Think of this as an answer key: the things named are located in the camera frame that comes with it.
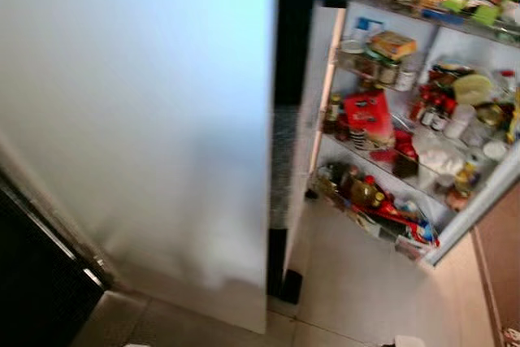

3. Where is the blue and white carton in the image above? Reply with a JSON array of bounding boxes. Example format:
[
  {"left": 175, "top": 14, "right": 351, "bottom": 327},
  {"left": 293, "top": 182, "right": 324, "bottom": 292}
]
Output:
[{"left": 352, "top": 16, "right": 384, "bottom": 43}]

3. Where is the white plastic bag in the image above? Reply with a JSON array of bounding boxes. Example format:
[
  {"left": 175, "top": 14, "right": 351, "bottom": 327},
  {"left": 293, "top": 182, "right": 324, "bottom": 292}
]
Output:
[{"left": 410, "top": 140, "right": 464, "bottom": 177}]

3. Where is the white bottle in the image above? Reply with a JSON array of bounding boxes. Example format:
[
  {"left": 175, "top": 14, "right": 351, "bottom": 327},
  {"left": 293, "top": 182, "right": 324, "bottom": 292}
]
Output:
[{"left": 449, "top": 103, "right": 476, "bottom": 141}]

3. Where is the black fridge body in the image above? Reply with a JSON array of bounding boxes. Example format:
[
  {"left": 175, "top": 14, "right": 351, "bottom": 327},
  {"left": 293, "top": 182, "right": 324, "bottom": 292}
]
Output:
[{"left": 266, "top": 0, "right": 387, "bottom": 306}]

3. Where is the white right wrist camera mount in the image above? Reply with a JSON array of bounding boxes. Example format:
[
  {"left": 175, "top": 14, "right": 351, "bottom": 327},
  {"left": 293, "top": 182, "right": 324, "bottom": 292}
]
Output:
[{"left": 392, "top": 335, "right": 426, "bottom": 347}]

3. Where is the yellow box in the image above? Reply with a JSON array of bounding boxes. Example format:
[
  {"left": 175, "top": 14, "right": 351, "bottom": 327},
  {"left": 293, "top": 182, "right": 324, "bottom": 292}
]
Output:
[{"left": 370, "top": 31, "right": 418, "bottom": 61}]

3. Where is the glass jar with white label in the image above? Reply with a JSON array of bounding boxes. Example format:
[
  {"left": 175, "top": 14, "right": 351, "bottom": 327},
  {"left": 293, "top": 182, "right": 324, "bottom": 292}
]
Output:
[{"left": 396, "top": 63, "right": 417, "bottom": 92}]

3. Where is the white round tub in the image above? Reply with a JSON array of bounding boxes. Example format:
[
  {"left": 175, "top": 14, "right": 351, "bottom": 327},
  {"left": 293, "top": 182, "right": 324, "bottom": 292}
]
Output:
[{"left": 483, "top": 141, "right": 509, "bottom": 161}]

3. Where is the black cabinet with silver trim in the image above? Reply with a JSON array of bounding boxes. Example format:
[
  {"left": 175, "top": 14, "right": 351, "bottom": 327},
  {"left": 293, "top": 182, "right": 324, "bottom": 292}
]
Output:
[{"left": 0, "top": 170, "right": 111, "bottom": 347}]

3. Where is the white fridge door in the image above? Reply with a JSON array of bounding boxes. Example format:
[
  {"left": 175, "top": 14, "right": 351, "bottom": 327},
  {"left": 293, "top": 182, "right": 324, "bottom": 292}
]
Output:
[{"left": 0, "top": 0, "right": 280, "bottom": 336}]

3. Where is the round amber bottle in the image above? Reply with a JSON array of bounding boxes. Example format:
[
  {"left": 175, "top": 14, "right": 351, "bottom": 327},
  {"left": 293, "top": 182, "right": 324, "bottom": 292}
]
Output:
[{"left": 351, "top": 176, "right": 383, "bottom": 208}]

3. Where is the red box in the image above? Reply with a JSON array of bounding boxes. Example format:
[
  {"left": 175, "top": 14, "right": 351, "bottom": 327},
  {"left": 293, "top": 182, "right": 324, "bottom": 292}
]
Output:
[{"left": 344, "top": 91, "right": 397, "bottom": 149}]

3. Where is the dark glass bottle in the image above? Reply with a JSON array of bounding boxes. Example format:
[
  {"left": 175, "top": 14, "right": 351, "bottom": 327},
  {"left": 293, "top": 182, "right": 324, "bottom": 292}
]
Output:
[{"left": 325, "top": 95, "right": 342, "bottom": 135}]

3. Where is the yellow squeeze bottle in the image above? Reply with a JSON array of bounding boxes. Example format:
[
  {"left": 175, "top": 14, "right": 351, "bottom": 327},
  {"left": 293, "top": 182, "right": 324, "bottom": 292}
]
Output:
[{"left": 508, "top": 87, "right": 520, "bottom": 145}]

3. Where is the pale green round tub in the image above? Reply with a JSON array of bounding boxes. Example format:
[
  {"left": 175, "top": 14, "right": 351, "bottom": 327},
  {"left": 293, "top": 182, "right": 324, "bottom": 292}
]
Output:
[{"left": 453, "top": 73, "right": 494, "bottom": 106}]

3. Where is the red flat packet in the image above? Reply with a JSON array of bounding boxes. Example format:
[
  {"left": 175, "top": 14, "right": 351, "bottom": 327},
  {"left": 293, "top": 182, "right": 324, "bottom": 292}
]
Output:
[{"left": 370, "top": 193, "right": 423, "bottom": 226}]

